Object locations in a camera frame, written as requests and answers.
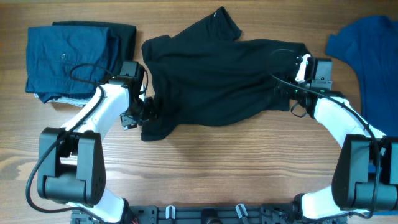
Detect black t-shirt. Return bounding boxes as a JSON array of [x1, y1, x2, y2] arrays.
[[141, 7, 308, 141]]

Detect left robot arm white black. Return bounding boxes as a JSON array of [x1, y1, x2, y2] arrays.
[[31, 76, 150, 223]]

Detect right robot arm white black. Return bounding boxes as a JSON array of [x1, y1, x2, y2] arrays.
[[276, 52, 397, 222]]

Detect folded white grey garment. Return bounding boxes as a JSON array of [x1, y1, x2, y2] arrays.
[[48, 96, 90, 107]]

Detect folded black garment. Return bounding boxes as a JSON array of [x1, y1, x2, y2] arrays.
[[52, 21, 137, 75]]

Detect blue t-shirt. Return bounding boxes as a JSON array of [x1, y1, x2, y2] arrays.
[[326, 16, 397, 137]]

